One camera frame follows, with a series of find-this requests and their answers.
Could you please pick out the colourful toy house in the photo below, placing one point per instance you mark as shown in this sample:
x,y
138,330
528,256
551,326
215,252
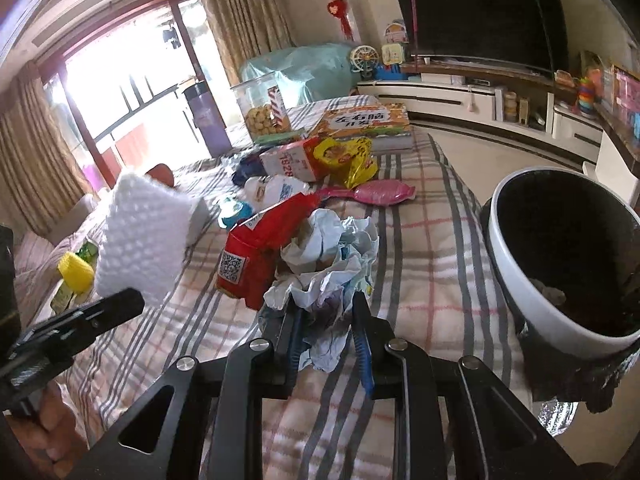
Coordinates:
x,y
395,34

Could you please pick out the green packet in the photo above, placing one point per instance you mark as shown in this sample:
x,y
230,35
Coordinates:
x,y
90,251

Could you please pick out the white rimmed trash bin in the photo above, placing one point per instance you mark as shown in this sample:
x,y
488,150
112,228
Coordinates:
x,y
560,225

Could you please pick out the white television cabinet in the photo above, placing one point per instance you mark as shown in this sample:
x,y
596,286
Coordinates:
x,y
440,95

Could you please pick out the brown round object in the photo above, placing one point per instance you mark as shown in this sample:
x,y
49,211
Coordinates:
x,y
162,174

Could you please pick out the blue toy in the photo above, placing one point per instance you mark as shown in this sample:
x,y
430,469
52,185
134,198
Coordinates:
x,y
390,72

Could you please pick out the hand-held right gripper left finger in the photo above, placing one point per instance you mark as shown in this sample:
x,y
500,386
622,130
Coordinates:
x,y
295,332

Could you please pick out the striped sofa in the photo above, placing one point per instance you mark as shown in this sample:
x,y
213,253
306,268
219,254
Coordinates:
x,y
35,270

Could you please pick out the red snack bag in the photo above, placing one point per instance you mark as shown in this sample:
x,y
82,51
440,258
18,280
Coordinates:
x,y
250,255

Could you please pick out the person's left hand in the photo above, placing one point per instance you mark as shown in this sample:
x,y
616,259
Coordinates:
x,y
52,435

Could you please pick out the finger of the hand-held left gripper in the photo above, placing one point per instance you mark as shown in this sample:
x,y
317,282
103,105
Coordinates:
x,y
100,310

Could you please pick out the yellow-green toy box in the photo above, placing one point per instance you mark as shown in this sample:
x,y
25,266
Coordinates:
x,y
392,54

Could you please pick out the yellow snack bag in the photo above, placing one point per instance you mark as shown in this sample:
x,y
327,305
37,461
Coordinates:
x,y
350,160

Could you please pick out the beige curtain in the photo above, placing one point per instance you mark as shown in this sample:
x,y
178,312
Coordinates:
x,y
240,20
30,160

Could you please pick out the black television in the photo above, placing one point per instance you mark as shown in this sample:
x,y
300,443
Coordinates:
x,y
480,15

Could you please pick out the orange book box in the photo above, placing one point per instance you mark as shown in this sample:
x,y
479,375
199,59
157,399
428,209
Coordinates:
x,y
365,122

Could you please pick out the purple tumbler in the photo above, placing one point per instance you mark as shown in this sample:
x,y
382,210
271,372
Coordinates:
x,y
207,125

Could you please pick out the yellow ribbed cup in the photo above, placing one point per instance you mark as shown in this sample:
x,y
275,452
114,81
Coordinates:
x,y
75,270

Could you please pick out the white side cabinet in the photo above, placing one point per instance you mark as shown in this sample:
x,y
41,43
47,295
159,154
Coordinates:
x,y
615,155

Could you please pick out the teal covered furniture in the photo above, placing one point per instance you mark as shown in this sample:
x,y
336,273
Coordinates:
x,y
310,70

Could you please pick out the pink toy box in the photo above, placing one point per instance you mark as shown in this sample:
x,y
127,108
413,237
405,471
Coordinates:
x,y
625,87

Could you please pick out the dark blue wrapper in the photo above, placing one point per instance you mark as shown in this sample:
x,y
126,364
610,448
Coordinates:
x,y
247,167

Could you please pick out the toy ferris wheel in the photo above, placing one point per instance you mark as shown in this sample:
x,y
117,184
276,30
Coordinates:
x,y
360,60

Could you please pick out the clear cookie jar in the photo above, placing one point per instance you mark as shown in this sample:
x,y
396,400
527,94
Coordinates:
x,y
260,115

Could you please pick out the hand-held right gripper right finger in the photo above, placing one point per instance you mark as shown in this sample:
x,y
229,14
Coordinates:
x,y
363,355

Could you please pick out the white paper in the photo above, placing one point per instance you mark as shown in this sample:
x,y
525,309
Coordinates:
x,y
330,260

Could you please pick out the silver foil sheet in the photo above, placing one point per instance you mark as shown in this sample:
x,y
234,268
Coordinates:
x,y
555,415

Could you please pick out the teal plastic wrapper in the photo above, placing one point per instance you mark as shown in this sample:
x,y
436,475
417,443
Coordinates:
x,y
235,214

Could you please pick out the white plastic packet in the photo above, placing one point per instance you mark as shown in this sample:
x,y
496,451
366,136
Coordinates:
x,y
275,191

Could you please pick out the red and white carton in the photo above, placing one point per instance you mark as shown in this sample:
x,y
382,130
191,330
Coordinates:
x,y
292,160

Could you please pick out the white round bin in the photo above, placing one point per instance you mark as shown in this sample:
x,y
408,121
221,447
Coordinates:
x,y
515,270

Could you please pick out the grey tissue box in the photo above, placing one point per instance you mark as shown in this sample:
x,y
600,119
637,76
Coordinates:
x,y
200,220

